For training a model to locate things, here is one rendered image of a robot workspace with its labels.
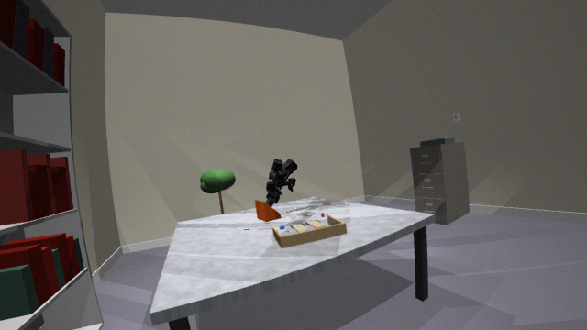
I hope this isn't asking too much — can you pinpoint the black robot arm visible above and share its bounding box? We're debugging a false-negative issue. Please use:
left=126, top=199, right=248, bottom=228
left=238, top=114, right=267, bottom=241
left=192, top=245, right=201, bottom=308
left=265, top=159, right=297, bottom=207

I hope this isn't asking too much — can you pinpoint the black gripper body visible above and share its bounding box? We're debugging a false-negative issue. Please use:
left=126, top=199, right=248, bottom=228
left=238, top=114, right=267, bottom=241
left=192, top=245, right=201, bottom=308
left=266, top=174, right=296, bottom=192

